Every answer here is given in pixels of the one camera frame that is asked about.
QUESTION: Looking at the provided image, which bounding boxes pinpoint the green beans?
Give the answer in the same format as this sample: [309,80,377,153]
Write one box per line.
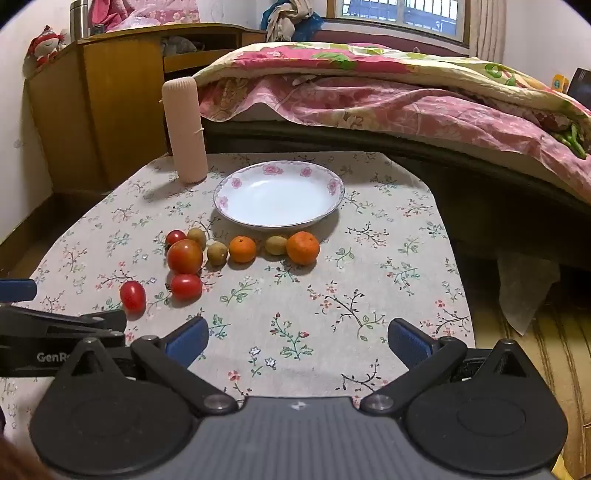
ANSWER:
[549,122,588,160]

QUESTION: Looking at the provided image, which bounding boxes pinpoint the blue and beige clothes pile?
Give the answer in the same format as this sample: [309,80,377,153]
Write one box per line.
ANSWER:
[260,0,326,42]

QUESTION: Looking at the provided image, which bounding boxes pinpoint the large red tomato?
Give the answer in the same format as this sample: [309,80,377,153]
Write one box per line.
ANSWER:
[167,239,205,275]

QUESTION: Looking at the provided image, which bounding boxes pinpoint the pink ribbed cylinder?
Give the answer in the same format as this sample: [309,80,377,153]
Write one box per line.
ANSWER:
[161,77,208,186]

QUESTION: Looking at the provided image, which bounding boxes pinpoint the pink patterned blanket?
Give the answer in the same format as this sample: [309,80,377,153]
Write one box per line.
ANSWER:
[198,74,591,201]

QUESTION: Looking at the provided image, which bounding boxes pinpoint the beige curtain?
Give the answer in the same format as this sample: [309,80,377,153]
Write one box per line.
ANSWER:
[468,0,506,63]

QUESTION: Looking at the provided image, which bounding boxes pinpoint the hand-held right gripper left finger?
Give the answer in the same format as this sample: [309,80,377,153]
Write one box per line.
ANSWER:
[54,316,238,417]

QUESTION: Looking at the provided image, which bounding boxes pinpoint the steel thermos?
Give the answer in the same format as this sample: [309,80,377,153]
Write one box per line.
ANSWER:
[69,0,90,40]

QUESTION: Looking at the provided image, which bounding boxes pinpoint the small orange mandarin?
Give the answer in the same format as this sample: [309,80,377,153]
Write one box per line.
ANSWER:
[229,235,257,264]

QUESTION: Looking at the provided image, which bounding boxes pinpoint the red stuffed toy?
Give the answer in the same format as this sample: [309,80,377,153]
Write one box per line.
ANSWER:
[26,25,66,70]

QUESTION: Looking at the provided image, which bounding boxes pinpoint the oval red cherry tomato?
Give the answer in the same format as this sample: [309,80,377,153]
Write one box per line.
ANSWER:
[119,281,147,313]

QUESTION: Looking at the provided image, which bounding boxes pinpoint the large orange mandarin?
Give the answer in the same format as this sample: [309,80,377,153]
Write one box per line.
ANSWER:
[286,231,321,266]

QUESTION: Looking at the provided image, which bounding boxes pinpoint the grey cloth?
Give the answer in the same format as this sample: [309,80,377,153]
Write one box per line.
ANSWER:
[161,37,204,56]

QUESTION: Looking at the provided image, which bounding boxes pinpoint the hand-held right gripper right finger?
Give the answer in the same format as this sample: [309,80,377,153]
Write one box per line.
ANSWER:
[360,318,542,415]

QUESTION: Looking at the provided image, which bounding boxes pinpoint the pink cloth pile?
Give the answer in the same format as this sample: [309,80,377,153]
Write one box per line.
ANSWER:
[90,0,201,33]

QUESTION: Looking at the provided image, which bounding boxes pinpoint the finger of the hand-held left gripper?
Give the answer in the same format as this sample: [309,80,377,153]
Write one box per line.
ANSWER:
[0,306,129,348]
[0,278,38,305]

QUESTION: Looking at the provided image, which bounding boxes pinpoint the wooden desk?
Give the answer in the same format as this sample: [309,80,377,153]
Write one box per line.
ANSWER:
[25,23,269,192]

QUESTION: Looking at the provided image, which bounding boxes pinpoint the floral quilt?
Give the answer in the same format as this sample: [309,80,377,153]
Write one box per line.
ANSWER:
[193,41,591,134]

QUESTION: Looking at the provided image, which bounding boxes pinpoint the black flat panel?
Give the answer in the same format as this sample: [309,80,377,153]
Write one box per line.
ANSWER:
[568,68,591,112]

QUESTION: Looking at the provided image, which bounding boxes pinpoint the window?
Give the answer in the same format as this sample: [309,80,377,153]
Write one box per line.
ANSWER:
[327,0,474,47]

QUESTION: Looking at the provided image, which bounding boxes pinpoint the white plate pink flower rim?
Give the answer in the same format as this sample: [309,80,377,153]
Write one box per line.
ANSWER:
[213,160,345,230]

